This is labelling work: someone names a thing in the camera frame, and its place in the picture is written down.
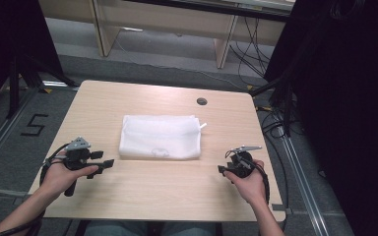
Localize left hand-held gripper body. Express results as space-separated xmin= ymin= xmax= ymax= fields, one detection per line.
xmin=62 ymin=136 xmax=96 ymax=198

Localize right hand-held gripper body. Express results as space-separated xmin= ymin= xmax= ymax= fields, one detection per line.
xmin=225 ymin=145 xmax=263 ymax=180

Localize white mesh laundry bag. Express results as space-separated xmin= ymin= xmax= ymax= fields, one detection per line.
xmin=117 ymin=114 xmax=209 ymax=161

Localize person's right hand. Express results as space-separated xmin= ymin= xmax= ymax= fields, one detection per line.
xmin=222 ymin=158 xmax=268 ymax=206

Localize person's left hand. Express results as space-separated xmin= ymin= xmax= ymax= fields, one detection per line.
xmin=40 ymin=159 xmax=99 ymax=198

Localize person's blue jeans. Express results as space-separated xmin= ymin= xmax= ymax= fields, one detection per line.
xmin=84 ymin=220 xmax=217 ymax=236

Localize black metal stand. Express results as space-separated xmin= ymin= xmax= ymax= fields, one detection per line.
xmin=248 ymin=63 xmax=297 ymax=138
xmin=5 ymin=53 xmax=78 ymax=120

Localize black curtain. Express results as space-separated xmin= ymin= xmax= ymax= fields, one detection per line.
xmin=263 ymin=0 xmax=378 ymax=236
xmin=0 ymin=0 xmax=64 ymax=116

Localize light wooden desk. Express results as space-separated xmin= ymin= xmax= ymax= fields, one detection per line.
xmin=38 ymin=0 xmax=297 ymax=70

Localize right hand-held gripper black cable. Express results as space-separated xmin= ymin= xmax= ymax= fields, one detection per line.
xmin=240 ymin=156 xmax=272 ymax=207

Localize black floor cables beside table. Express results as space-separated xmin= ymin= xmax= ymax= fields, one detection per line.
xmin=257 ymin=103 xmax=291 ymax=206

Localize aluminium floor rail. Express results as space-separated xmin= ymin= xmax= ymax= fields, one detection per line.
xmin=277 ymin=126 xmax=330 ymax=236
xmin=0 ymin=86 xmax=41 ymax=176

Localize black floor cables under desk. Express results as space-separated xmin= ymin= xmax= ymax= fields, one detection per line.
xmin=228 ymin=16 xmax=274 ymax=87

